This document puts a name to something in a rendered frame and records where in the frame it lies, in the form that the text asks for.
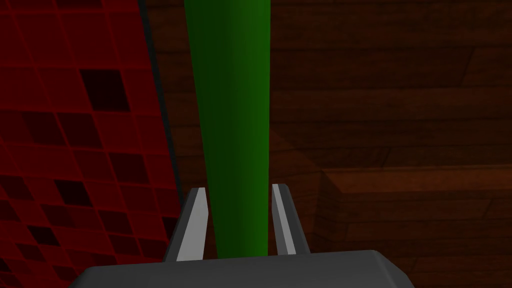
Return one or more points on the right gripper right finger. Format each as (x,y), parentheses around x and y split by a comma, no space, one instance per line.
(287,224)

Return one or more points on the green cylindrical bar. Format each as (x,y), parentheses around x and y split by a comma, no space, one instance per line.
(234,120)

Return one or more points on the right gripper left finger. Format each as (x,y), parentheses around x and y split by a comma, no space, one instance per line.
(193,228)

